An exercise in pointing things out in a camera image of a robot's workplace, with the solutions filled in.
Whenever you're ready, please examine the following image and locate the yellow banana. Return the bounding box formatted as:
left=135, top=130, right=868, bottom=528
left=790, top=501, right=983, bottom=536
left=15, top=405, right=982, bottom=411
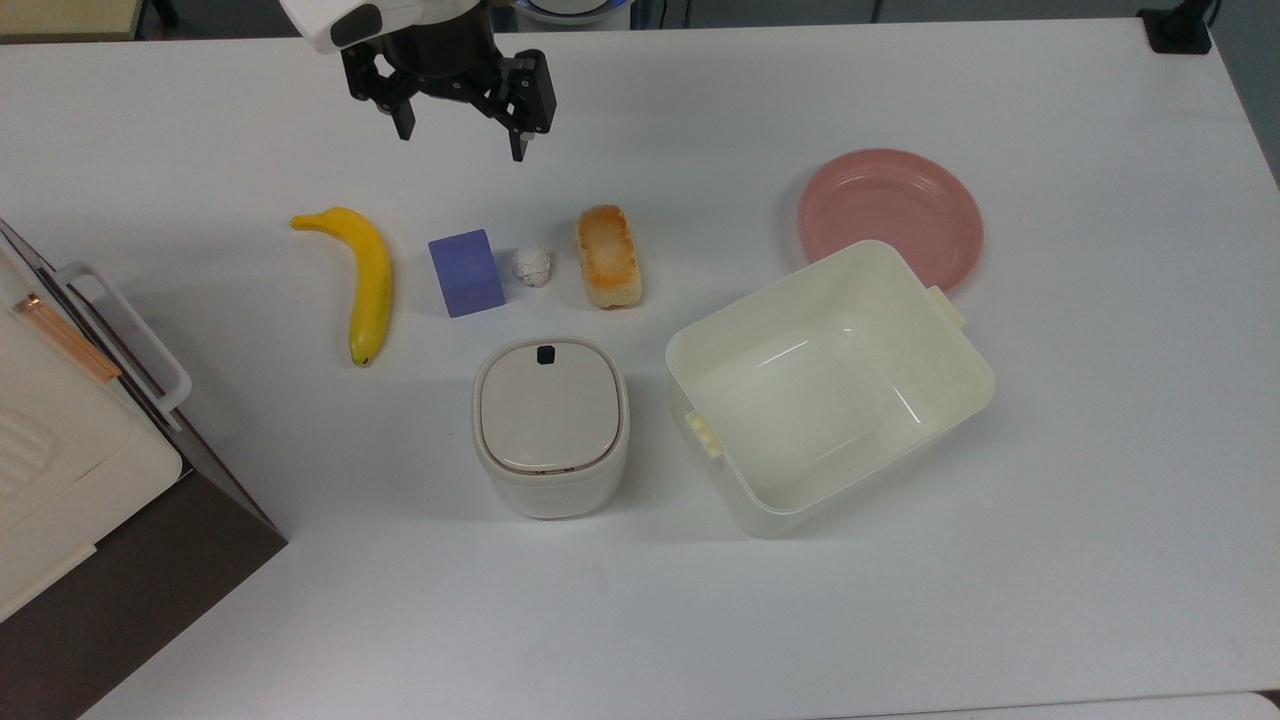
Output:
left=290, top=207, right=394, bottom=368

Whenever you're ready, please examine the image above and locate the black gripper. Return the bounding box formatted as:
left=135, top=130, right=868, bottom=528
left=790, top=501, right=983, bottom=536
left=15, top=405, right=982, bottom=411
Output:
left=341, top=8, right=558, bottom=163

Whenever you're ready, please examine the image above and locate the purple cube block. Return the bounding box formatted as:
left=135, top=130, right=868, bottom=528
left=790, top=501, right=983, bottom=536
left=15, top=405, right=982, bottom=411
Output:
left=428, top=229, right=507, bottom=319

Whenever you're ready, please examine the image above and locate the pink plate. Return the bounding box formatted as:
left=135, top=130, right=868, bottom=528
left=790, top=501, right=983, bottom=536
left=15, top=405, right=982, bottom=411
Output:
left=797, top=148, right=985, bottom=294

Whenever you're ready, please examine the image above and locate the beige wooden furniture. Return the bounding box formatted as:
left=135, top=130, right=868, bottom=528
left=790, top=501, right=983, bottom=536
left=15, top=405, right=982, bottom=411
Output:
left=0, top=0, right=147, bottom=43

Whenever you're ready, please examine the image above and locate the white plastic storage bin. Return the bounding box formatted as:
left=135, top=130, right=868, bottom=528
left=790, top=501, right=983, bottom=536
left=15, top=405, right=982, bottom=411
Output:
left=665, top=239, right=996, bottom=540

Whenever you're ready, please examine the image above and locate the white toaster oven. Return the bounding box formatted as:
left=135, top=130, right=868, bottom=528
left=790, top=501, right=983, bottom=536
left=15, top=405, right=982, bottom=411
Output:
left=0, top=218, right=289, bottom=720

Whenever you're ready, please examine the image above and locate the toasted bread loaf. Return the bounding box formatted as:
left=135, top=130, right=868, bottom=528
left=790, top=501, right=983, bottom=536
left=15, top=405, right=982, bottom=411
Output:
left=576, top=205, right=644, bottom=310

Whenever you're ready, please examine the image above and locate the small white trash can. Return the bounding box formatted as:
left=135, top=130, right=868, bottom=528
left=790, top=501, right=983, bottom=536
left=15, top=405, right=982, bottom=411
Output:
left=472, top=337, right=632, bottom=521

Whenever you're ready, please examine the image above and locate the black table clamp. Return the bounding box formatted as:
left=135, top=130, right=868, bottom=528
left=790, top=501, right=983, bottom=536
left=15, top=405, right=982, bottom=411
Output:
left=1137, top=0, right=1223, bottom=55

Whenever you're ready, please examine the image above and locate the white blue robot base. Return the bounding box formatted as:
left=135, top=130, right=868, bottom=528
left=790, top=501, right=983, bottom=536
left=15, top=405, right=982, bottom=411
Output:
left=512, top=0, right=633, bottom=28

